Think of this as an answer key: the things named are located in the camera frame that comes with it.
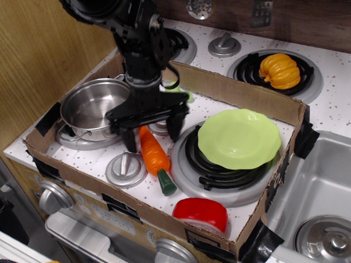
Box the hanging silver slotted spatula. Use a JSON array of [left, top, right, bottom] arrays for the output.
[[250, 0, 273, 28]]

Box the orange toy carrot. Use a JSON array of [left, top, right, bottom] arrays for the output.
[[139, 125, 177, 196]]

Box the hanging silver skimmer ladle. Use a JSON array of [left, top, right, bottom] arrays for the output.
[[185, 0, 214, 20]]

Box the silver oven knob left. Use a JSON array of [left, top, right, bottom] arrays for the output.
[[39, 180, 75, 215]]

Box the orange toy pumpkin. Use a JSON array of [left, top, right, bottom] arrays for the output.
[[258, 53, 301, 90]]

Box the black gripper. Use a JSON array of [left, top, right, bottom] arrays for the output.
[[105, 83, 189, 153]]

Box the red toy cheese wheel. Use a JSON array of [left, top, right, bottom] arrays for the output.
[[172, 198, 228, 234]]

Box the silver oven door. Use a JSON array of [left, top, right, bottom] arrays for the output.
[[45, 212, 154, 263]]

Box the front right black burner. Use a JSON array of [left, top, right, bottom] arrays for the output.
[[170, 123, 280, 208]]

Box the back right black burner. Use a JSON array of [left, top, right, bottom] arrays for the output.
[[227, 49, 323, 104]]

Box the green toy broccoli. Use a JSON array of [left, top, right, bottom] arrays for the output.
[[162, 80, 194, 103]]

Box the silver oven knob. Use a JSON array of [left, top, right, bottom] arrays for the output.
[[154, 238, 198, 263], [39, 180, 75, 215]]

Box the silver oven knob right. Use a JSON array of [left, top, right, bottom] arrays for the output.
[[154, 238, 198, 263]]

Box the silver stove knob upper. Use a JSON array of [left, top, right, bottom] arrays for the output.
[[147, 120, 168, 136]]

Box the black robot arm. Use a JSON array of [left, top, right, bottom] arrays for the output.
[[59, 0, 189, 153]]

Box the light green plastic plate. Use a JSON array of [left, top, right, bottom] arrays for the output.
[[197, 109, 282, 170]]

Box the silver toy sink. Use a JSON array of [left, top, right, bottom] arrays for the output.
[[266, 131, 351, 263]]

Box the silver stove knob lower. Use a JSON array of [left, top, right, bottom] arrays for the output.
[[105, 153, 148, 189]]

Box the stainless steel pot lid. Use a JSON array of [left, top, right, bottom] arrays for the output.
[[293, 215, 351, 263]]

